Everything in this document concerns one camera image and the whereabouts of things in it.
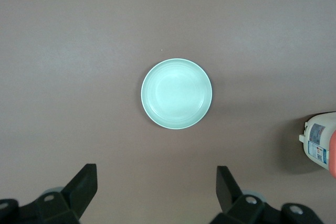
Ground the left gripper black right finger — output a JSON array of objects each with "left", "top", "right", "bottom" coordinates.
[{"left": 209, "top": 166, "right": 323, "bottom": 224}]

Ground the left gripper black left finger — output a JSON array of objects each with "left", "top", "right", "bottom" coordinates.
[{"left": 0, "top": 164, "right": 98, "bottom": 224}]

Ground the white bottle with label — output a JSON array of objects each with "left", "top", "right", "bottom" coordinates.
[{"left": 299, "top": 111, "right": 336, "bottom": 178}]

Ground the pale green round plate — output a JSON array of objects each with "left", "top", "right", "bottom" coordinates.
[{"left": 141, "top": 58, "right": 213, "bottom": 131}]

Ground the brown table mat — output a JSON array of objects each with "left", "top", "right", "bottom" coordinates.
[{"left": 0, "top": 0, "right": 336, "bottom": 224}]

